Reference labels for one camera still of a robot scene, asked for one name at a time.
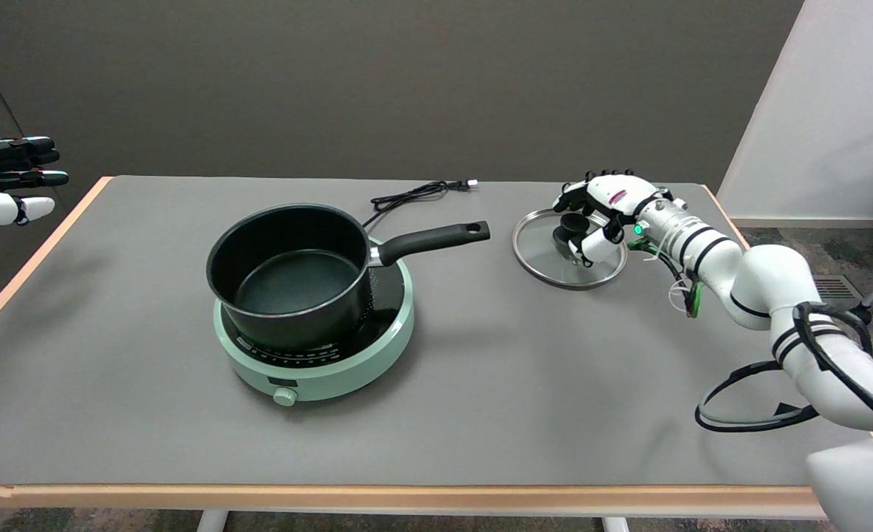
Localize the metal floor vent grille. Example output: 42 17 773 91
813 275 864 305

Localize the glass pot lid black knob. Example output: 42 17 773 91
512 208 629 290

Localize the black saucepan with handle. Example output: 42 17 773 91
206 204 491 352

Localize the black power cord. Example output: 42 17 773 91
361 179 479 230

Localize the green white wrist wire bundle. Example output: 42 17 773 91
629 236 703 318

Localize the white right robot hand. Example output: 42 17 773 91
552 170 671 268

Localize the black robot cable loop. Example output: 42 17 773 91
695 301 873 444

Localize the mint green induction cooker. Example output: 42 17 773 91
213 236 415 407

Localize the grey table mat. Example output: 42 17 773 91
0 176 869 488

